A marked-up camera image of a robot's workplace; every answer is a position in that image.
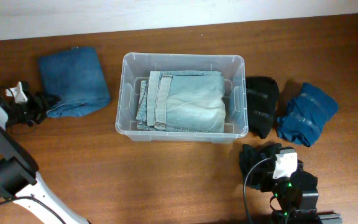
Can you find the light blue folded jeans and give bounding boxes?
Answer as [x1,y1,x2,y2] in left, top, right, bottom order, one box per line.
[135,70,226,133]

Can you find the black garment with tape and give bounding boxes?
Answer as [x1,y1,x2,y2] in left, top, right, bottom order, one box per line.
[246,77,279,139]

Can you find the dark blue jeans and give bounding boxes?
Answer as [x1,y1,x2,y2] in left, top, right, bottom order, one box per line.
[38,47,111,118]

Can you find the dark green-black folded garment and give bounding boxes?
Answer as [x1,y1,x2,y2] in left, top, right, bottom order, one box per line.
[239,144,268,190]

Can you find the clear plastic storage bin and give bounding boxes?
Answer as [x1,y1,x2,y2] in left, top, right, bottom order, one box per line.
[115,52,249,144]

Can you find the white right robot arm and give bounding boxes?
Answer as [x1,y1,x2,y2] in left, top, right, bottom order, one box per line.
[257,144,342,224]

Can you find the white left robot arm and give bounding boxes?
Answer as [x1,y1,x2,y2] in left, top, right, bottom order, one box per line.
[0,81,88,223]

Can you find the teal blue shirt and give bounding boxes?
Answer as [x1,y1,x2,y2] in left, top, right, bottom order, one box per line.
[277,83,339,147]

